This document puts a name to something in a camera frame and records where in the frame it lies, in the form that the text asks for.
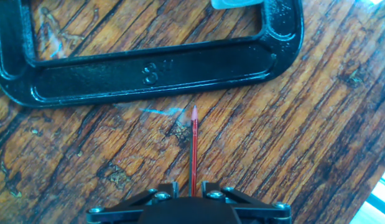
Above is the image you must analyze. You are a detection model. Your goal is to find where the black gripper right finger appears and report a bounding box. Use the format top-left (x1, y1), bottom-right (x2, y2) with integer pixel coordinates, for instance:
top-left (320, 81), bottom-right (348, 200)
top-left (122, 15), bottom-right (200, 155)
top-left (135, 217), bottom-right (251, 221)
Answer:
top-left (200, 180), bottom-right (292, 224)

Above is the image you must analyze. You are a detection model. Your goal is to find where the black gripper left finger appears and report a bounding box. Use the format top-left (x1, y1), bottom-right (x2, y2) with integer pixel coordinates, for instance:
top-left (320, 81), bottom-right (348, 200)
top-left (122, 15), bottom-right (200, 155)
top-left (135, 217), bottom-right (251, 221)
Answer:
top-left (86, 181), bottom-right (180, 224)

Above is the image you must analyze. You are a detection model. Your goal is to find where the brown wooden board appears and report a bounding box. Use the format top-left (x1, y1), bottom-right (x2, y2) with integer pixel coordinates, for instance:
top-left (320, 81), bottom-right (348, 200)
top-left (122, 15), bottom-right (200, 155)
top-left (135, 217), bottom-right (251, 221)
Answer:
top-left (0, 0), bottom-right (385, 224)

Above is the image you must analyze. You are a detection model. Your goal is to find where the red pencil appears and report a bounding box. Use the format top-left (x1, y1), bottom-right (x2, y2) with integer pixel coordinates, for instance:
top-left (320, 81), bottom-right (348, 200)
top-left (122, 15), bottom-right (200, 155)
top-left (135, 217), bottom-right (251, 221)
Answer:
top-left (188, 105), bottom-right (200, 198)

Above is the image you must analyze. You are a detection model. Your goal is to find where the black C-clamp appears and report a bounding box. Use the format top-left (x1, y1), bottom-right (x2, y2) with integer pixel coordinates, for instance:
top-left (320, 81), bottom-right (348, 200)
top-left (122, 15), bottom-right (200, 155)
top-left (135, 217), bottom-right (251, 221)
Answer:
top-left (0, 0), bottom-right (305, 108)

